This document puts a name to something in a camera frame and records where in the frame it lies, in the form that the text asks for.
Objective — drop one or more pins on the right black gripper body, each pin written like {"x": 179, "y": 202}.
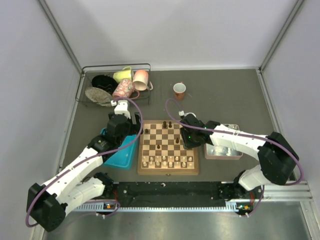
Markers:
{"x": 189, "y": 140}

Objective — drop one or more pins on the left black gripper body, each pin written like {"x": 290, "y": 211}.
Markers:
{"x": 131, "y": 129}

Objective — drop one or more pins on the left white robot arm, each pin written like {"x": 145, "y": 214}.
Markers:
{"x": 49, "y": 203}

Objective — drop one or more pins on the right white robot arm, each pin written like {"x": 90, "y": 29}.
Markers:
{"x": 276, "y": 158}

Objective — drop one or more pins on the wooden chess board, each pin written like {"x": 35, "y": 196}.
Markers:
{"x": 166, "y": 138}

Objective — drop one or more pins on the white queen chess piece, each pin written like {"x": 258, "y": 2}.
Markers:
{"x": 164, "y": 164}

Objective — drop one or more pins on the pink metal tin tray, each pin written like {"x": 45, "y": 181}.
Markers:
{"x": 213, "y": 152}

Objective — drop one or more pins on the blue plastic tray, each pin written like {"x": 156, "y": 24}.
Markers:
{"x": 122, "y": 159}

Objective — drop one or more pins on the grey speckled plate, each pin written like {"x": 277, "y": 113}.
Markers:
{"x": 99, "y": 96}

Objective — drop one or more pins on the pink floral mug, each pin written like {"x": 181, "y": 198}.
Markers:
{"x": 126, "y": 88}

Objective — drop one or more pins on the black ridged bowl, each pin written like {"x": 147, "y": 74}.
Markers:
{"x": 105, "y": 83}

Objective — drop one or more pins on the brown mug white inside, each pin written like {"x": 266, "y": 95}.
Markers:
{"x": 179, "y": 91}

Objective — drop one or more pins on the yellow mug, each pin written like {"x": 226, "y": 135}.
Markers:
{"x": 125, "y": 73}

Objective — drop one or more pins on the pink white mug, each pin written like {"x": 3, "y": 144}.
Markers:
{"x": 141, "y": 80}

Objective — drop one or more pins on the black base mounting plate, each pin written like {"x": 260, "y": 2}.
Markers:
{"x": 172, "y": 194}

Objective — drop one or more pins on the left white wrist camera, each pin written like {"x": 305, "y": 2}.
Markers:
{"x": 121, "y": 107}

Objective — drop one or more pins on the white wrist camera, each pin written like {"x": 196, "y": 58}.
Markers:
{"x": 183, "y": 114}
{"x": 121, "y": 107}

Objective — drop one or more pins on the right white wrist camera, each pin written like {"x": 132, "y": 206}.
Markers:
{"x": 183, "y": 114}

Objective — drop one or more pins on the black wire dish rack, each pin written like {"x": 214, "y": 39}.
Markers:
{"x": 89, "y": 72}

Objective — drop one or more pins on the white slotted cable duct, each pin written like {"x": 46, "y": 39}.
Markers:
{"x": 228, "y": 206}

